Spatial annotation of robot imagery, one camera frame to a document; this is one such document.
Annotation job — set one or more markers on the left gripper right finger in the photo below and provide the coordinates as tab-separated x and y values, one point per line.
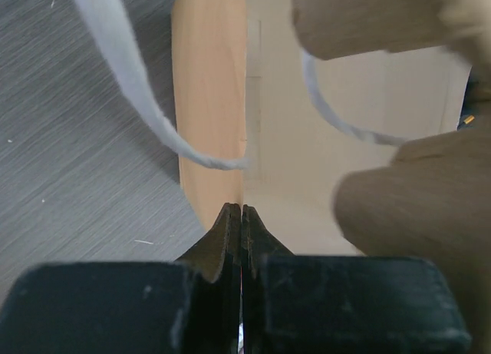
342	304

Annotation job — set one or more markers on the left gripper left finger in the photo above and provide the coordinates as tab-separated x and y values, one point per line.
190	305

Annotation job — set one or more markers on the brown paper bag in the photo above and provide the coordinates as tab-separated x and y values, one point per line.
245	130

